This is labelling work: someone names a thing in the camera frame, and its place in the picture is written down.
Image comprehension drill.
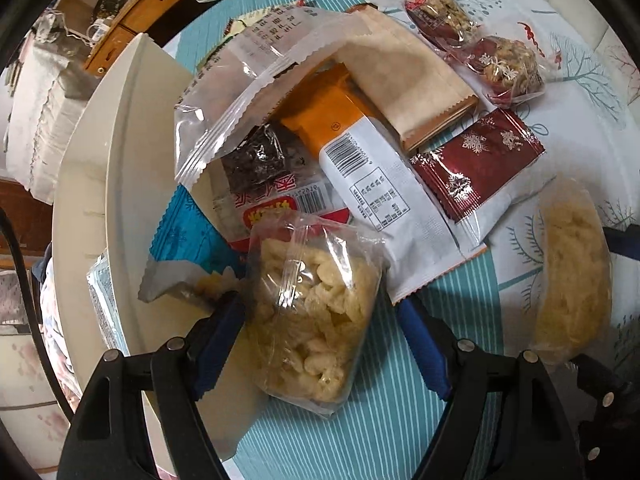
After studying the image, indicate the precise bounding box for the clear nut date packet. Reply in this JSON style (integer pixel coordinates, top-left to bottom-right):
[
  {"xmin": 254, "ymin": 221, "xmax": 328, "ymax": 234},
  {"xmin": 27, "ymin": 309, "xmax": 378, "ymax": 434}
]
[
  {"xmin": 372, "ymin": 0, "xmax": 488, "ymax": 56},
  {"xmin": 462, "ymin": 35, "xmax": 563, "ymax": 106}
]

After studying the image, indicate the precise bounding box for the tree print tablecloth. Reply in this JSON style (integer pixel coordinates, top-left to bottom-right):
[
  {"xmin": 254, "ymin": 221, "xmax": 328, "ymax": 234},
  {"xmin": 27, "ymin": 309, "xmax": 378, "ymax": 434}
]
[{"xmin": 160, "ymin": 0, "xmax": 640, "ymax": 480}]

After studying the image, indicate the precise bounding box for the brown cracker packet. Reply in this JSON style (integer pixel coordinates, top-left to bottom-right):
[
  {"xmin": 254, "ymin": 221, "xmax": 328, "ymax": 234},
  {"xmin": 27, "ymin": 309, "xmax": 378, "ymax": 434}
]
[{"xmin": 345, "ymin": 7, "xmax": 480, "ymax": 153}]

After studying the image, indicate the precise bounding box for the blue snack packet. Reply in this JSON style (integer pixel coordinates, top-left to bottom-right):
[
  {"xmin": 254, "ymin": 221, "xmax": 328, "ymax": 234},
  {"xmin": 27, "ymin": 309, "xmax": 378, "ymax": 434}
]
[{"xmin": 139, "ymin": 185, "xmax": 251, "ymax": 303}]

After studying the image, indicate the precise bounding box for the floral blanket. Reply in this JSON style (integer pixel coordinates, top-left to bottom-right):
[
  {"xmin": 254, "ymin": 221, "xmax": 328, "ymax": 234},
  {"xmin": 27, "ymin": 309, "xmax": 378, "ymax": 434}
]
[{"xmin": 0, "ymin": 265, "xmax": 76, "ymax": 461}]

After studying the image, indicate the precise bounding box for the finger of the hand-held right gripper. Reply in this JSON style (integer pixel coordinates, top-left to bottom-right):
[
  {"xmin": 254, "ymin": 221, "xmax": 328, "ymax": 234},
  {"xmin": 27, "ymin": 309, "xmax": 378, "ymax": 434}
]
[
  {"xmin": 570, "ymin": 352, "xmax": 640, "ymax": 466},
  {"xmin": 602, "ymin": 225, "xmax": 640, "ymax": 263}
]

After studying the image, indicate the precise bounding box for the clear puffed snack packet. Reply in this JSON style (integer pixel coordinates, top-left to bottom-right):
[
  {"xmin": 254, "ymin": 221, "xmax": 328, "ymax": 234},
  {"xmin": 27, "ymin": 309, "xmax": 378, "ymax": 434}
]
[
  {"xmin": 247, "ymin": 210, "xmax": 388, "ymax": 416},
  {"xmin": 530, "ymin": 175, "xmax": 613, "ymax": 363}
]

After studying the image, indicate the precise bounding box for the dark patterned tin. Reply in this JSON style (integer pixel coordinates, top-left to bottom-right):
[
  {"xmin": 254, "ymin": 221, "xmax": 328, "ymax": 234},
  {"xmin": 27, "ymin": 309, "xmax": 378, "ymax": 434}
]
[{"xmin": 92, "ymin": 0, "xmax": 126, "ymax": 23}]

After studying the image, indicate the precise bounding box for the cream plastic tray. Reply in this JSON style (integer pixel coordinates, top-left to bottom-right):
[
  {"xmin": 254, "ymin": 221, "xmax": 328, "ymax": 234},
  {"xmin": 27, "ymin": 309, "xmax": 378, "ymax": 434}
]
[{"xmin": 52, "ymin": 32, "xmax": 261, "ymax": 461}]

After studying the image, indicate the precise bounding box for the orange white snack packet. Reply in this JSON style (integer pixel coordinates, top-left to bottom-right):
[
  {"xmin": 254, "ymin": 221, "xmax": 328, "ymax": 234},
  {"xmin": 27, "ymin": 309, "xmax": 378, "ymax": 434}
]
[{"xmin": 280, "ymin": 62, "xmax": 488, "ymax": 306}]

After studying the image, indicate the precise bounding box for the brown wooden door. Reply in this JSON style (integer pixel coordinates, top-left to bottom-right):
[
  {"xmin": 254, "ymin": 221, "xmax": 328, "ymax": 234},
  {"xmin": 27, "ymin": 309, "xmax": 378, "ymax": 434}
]
[{"xmin": 0, "ymin": 177, "xmax": 53, "ymax": 256}]

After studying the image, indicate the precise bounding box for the lace cloth covered furniture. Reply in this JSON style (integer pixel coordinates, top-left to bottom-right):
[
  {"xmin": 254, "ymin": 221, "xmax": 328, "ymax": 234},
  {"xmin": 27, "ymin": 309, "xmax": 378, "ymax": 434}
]
[{"xmin": 5, "ymin": 35, "xmax": 93, "ymax": 206}]

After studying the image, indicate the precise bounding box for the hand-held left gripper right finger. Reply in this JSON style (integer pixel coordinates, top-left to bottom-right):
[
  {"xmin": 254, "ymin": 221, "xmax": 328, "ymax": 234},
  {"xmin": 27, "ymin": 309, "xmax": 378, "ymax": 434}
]
[{"xmin": 397, "ymin": 295, "xmax": 588, "ymax": 480}]

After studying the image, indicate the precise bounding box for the dark seaweed red label packet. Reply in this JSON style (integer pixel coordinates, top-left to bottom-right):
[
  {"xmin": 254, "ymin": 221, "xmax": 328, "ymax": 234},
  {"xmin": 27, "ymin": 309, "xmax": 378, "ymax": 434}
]
[{"xmin": 210, "ymin": 122, "xmax": 353, "ymax": 251}]

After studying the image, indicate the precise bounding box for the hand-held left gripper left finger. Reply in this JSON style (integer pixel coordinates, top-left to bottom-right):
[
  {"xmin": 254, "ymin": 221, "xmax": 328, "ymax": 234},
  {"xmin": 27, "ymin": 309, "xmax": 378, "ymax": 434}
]
[{"xmin": 57, "ymin": 290, "xmax": 246, "ymax": 480}]

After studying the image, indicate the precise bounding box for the green white snack packet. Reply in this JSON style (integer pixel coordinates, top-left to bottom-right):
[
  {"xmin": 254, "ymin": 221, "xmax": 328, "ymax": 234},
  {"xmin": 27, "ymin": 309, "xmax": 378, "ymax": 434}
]
[{"xmin": 174, "ymin": 6, "xmax": 371, "ymax": 186}]

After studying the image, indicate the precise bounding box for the pale blue white packet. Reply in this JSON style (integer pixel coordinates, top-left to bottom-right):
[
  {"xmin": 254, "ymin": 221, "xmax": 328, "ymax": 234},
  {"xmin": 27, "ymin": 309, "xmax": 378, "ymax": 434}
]
[{"xmin": 86, "ymin": 252, "xmax": 131, "ymax": 351}]

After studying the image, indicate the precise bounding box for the white charger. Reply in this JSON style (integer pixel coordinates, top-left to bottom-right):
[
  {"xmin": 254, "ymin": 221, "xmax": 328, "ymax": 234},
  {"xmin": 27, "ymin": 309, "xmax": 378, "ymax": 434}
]
[{"xmin": 87, "ymin": 17, "xmax": 113, "ymax": 41}]

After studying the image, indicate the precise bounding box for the dark red snowflake packet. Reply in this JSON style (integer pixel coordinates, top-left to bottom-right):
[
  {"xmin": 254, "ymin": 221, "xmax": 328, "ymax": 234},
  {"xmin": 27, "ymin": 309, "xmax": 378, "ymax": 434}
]
[{"xmin": 410, "ymin": 107, "xmax": 547, "ymax": 223}]

